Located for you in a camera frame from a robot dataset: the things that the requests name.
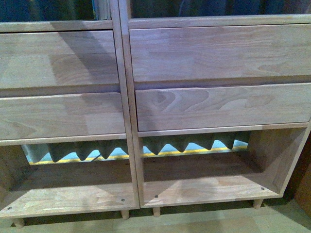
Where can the cabinet drawer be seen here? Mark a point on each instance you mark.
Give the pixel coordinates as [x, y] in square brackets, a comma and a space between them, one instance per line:
[196, 108]
[61, 116]
[197, 53]
[55, 59]

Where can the left wooden shelf cabinet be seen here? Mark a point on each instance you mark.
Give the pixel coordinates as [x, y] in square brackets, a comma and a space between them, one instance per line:
[65, 188]

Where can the book on upper shelf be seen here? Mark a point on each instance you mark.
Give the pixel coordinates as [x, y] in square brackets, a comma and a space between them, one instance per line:
[101, 9]

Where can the left cabinet lower drawer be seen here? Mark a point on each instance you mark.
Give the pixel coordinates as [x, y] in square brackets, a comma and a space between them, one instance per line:
[61, 116]

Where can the dark grey curtain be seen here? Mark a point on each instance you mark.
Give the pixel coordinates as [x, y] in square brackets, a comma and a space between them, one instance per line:
[152, 146]

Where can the right cabinet upper drawer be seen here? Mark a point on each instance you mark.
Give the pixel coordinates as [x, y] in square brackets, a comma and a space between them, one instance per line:
[197, 53]

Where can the right cabinet lower drawer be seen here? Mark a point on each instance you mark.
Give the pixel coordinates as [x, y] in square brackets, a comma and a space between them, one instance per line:
[196, 108]

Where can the right wooden shelf cabinet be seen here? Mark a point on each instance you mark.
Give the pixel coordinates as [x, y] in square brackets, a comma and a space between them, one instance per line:
[263, 170]

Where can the left cabinet upper drawer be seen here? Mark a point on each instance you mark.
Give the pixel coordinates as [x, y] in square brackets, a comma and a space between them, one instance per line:
[55, 59]

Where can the wooden shelf cabinet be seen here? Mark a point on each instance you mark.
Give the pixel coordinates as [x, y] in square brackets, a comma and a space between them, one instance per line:
[263, 170]
[65, 188]

